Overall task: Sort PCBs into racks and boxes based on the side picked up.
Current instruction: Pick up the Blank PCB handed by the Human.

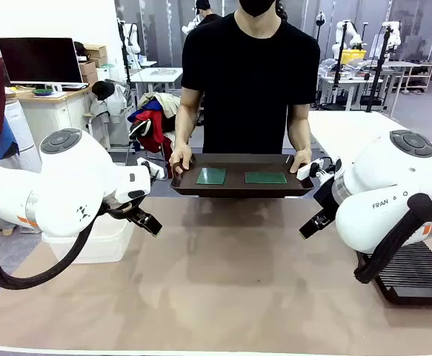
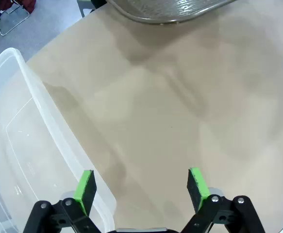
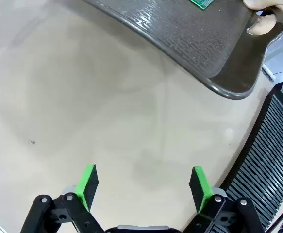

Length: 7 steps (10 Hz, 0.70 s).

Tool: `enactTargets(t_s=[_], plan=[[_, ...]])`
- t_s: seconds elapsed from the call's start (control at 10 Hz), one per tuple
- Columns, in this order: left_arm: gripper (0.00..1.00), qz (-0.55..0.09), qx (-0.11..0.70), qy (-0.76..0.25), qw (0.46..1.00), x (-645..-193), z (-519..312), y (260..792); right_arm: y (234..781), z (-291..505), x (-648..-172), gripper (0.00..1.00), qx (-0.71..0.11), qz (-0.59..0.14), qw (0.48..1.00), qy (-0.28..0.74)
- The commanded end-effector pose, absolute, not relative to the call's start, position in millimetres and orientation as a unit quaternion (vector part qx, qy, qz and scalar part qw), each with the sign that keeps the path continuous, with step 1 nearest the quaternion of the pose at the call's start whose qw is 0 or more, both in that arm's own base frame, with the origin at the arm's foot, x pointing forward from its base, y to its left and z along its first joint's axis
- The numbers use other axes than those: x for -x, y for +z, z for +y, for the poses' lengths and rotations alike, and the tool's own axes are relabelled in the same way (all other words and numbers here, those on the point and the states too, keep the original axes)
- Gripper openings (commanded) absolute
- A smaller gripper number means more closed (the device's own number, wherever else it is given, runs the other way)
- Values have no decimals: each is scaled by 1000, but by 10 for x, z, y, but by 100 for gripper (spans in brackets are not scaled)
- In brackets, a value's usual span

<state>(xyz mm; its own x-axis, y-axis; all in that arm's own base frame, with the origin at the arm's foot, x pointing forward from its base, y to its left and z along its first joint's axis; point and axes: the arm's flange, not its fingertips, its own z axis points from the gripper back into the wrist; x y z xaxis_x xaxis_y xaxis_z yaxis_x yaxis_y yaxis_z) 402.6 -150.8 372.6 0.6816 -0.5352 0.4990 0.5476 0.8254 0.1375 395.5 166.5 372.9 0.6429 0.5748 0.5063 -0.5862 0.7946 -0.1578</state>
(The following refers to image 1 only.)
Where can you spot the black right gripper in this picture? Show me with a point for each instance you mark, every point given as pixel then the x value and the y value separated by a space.
pixel 327 196

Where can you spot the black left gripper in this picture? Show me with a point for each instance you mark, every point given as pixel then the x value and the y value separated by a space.
pixel 138 194

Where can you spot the green PCB long rectangle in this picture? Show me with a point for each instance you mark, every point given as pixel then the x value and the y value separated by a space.
pixel 265 178

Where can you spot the dark brown plastic tray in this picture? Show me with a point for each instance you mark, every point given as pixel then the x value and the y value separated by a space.
pixel 235 178

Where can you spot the person's right forearm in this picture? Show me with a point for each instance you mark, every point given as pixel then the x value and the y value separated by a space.
pixel 186 118

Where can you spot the person's left forearm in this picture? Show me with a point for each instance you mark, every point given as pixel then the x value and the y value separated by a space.
pixel 299 126

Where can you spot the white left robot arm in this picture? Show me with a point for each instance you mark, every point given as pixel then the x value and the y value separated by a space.
pixel 71 178

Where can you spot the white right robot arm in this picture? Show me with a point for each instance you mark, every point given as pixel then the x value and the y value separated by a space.
pixel 386 178

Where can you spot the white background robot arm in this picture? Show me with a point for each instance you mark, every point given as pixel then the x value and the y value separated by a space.
pixel 343 35
pixel 132 37
pixel 393 33

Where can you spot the person's left hand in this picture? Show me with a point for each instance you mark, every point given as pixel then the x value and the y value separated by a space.
pixel 301 159

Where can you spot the person's right hand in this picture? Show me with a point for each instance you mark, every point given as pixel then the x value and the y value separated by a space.
pixel 181 157

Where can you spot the clear plastic storage box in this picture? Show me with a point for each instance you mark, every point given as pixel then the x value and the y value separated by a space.
pixel 100 244

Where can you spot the white side table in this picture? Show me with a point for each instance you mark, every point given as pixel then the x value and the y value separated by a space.
pixel 349 130

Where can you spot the chair with clothes pile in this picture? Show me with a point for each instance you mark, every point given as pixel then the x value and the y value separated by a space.
pixel 152 118

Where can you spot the black slotted PCB rack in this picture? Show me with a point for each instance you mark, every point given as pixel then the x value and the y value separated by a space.
pixel 415 276

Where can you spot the white desk wooden top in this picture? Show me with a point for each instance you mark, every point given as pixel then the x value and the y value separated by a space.
pixel 60 111

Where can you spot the white background table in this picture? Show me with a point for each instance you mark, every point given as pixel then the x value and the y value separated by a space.
pixel 160 74

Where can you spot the white cylindrical air purifier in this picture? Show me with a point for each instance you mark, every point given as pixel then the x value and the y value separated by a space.
pixel 21 130

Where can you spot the person's black t-shirt torso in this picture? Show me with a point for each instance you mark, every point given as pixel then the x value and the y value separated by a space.
pixel 249 81

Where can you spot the brown cardboard box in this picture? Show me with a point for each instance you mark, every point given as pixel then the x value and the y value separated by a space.
pixel 88 72
pixel 96 53

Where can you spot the green stack on desk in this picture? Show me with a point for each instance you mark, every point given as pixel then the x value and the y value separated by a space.
pixel 42 91

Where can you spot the yellow plastic bin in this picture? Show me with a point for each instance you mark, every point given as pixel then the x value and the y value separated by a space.
pixel 353 56

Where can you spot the wooden low shelf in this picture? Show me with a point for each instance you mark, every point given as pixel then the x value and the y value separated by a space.
pixel 419 74

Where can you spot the black computer monitor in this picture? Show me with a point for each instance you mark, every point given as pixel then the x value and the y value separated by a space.
pixel 39 59

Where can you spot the background person black cap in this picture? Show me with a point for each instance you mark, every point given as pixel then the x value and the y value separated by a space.
pixel 206 15

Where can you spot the black face mask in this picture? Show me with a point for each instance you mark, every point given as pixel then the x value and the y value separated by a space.
pixel 256 7

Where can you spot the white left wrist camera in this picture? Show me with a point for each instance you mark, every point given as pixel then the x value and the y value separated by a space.
pixel 155 171

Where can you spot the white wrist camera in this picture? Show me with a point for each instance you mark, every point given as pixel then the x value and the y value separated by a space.
pixel 304 171
pixel 155 171

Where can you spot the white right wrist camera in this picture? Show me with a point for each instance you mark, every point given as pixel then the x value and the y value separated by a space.
pixel 304 171

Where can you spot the black camera stand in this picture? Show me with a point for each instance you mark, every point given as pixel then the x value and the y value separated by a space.
pixel 376 81
pixel 336 85

